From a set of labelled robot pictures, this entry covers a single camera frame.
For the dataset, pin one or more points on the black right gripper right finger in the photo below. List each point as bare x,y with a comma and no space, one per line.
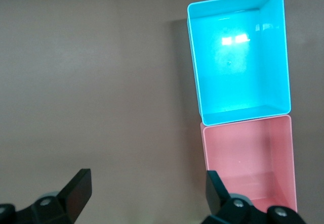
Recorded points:
215,193

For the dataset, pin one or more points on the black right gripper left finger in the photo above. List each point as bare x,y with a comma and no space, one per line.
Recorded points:
73,196

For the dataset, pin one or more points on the pink plastic bin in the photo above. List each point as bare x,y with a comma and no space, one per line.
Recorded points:
240,153

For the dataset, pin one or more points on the blue plastic bin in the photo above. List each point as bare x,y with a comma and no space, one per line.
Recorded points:
240,77

